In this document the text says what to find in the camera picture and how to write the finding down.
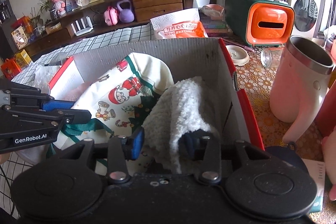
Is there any red cardboard box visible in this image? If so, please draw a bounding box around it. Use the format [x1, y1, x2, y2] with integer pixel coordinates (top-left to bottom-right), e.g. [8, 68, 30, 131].
[48, 37, 265, 177]

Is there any orange white snack bag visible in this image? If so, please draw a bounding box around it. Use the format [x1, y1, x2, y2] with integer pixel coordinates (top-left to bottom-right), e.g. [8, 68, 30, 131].
[150, 8, 208, 39]

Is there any white pet bowl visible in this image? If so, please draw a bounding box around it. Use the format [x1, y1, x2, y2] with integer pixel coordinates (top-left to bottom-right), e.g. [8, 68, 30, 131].
[226, 45, 249, 67]

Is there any black mini fridge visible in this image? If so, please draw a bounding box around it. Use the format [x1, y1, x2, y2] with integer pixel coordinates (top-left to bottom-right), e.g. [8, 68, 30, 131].
[0, 0, 18, 61]

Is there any orange gift bag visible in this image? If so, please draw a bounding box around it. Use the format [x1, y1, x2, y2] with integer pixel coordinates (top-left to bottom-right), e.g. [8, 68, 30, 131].
[1, 59, 22, 80]

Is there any whale print pouch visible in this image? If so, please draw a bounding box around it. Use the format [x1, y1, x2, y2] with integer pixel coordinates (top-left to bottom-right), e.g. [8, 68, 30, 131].
[265, 142, 309, 173]

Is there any white fluffy towel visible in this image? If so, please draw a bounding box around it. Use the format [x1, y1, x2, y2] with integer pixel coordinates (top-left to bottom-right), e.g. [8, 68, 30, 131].
[142, 76, 220, 173]

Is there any wooden tv cabinet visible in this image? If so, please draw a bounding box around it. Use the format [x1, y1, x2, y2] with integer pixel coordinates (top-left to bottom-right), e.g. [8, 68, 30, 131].
[24, 0, 185, 60]

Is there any yellow box on floor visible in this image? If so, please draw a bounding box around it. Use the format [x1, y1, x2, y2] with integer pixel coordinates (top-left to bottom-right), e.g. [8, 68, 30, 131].
[14, 50, 32, 69]

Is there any red water bottle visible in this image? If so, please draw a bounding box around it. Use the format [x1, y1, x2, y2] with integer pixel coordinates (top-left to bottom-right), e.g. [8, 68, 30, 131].
[315, 83, 336, 137]

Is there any bubble wrap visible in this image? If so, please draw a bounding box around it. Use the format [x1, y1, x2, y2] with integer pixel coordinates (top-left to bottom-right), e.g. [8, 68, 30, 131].
[30, 64, 61, 94]

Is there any green orange organizer box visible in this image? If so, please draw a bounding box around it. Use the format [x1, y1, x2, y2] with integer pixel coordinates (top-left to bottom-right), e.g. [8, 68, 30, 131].
[224, 0, 295, 47]

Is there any checkered tablecloth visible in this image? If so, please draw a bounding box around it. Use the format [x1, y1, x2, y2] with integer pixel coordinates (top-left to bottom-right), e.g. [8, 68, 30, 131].
[1, 23, 154, 218]

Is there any white router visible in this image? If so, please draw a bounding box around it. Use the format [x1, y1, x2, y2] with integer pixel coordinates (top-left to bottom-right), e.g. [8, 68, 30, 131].
[71, 16, 93, 36]

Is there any christmas print cloth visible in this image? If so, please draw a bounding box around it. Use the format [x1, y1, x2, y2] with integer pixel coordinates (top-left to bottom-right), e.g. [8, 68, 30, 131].
[52, 52, 176, 162]

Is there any washing machine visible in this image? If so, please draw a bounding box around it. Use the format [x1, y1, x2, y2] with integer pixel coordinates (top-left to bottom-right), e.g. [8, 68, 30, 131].
[286, 0, 321, 39]

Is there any purple kettlebell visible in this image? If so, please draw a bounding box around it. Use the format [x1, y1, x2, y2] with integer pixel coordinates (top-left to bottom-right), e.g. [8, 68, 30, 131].
[116, 0, 135, 23]

